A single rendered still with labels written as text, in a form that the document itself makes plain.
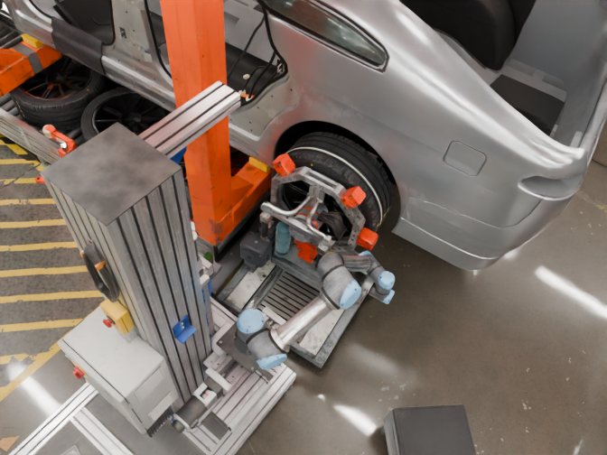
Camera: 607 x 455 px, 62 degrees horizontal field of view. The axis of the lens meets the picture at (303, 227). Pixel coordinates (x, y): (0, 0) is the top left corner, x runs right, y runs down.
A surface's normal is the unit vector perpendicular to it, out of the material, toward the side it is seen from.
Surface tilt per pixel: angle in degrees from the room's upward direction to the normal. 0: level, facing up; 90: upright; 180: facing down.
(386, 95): 81
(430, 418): 0
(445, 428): 0
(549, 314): 0
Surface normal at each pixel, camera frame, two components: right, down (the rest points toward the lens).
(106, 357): 0.09, -0.57
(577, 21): -0.53, 0.67
